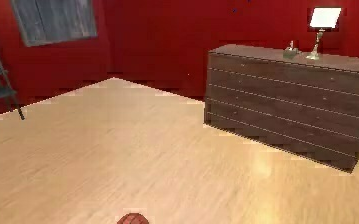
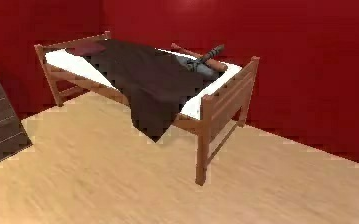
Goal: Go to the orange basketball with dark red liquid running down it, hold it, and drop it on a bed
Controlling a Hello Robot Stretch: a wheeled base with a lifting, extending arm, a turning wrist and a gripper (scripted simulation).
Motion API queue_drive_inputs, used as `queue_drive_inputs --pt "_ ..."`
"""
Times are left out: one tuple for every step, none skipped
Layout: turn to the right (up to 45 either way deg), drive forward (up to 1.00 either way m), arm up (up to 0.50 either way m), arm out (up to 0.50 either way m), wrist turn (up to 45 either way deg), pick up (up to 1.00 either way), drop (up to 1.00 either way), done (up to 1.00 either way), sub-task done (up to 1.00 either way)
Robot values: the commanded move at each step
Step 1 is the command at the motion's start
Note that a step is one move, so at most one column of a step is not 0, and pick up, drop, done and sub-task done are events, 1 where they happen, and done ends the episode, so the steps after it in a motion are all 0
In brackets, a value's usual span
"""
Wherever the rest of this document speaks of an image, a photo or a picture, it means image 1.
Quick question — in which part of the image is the orange basketball with red streaks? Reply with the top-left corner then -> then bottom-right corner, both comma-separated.
116,212 -> 150,224

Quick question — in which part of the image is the dark brown chest of drawers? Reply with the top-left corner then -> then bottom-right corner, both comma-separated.
203,43 -> 359,174

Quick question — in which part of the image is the grey window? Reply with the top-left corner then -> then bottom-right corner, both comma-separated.
10,0 -> 98,48

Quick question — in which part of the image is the white shade table lamp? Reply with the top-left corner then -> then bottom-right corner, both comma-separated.
305,6 -> 343,61

